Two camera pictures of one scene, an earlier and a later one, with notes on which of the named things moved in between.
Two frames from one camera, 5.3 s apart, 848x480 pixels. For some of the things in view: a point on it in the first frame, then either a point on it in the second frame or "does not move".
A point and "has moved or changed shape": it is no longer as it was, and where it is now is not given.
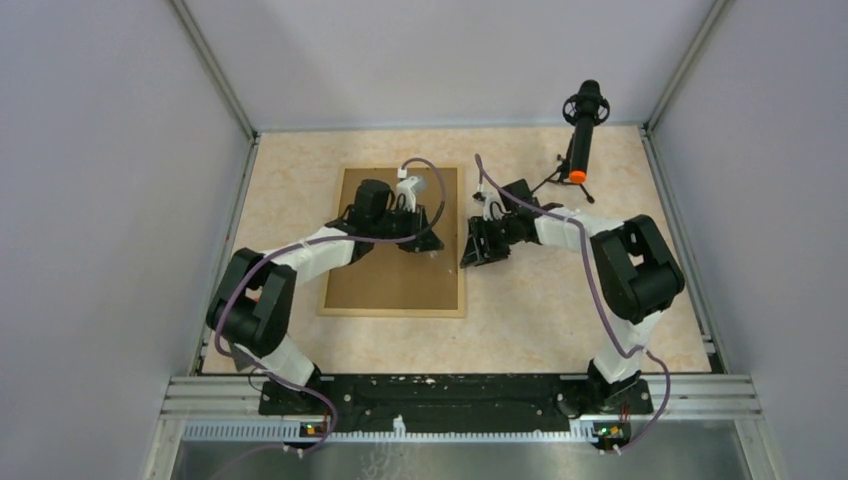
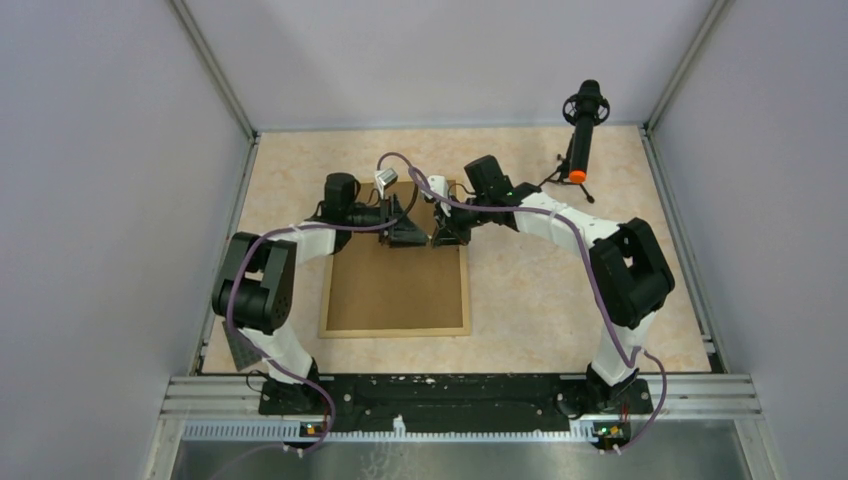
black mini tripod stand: (561, 174) does not move
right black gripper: (476, 252) → (447, 231)
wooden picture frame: (388, 281) has moved or changed shape
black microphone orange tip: (586, 108) does not move
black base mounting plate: (452, 403) does not move
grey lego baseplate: (243, 359) does not move
